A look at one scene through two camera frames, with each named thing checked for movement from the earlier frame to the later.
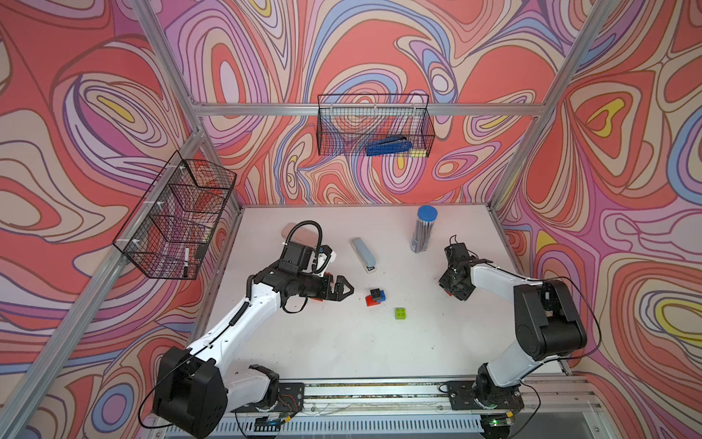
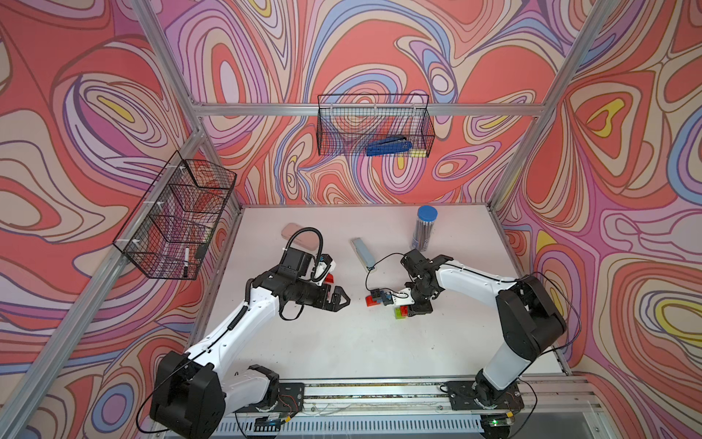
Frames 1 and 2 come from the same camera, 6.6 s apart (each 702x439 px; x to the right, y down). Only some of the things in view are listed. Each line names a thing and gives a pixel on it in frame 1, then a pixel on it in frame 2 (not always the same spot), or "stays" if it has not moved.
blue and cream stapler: (365, 255) stays
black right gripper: (443, 283) → (415, 309)
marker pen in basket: (186, 262) stays
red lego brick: (370, 302) stays
